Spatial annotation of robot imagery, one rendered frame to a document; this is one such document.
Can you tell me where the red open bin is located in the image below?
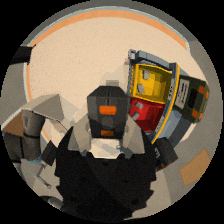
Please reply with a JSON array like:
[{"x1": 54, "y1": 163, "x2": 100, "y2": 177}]
[{"x1": 128, "y1": 97, "x2": 165, "y2": 132}]

